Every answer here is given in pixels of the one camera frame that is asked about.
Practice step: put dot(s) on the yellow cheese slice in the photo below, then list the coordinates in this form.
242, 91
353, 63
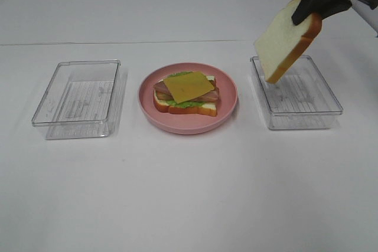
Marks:
188, 86

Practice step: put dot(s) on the bacon strip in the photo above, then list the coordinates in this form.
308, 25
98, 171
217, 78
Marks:
163, 96
211, 96

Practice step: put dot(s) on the green lettuce leaf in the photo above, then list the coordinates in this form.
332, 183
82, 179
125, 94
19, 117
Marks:
187, 103

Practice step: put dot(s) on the right clear plastic tray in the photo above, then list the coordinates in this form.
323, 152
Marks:
300, 100

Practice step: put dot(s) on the clear plastic tray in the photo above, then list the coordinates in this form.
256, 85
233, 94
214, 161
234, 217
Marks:
300, 100
82, 100

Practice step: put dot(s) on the left clear plastic tray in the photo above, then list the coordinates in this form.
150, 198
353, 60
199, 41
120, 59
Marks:
82, 100

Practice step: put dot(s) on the pink round plate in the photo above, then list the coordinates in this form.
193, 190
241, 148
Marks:
188, 124

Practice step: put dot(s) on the bread slice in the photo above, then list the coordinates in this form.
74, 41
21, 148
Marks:
283, 43
208, 108

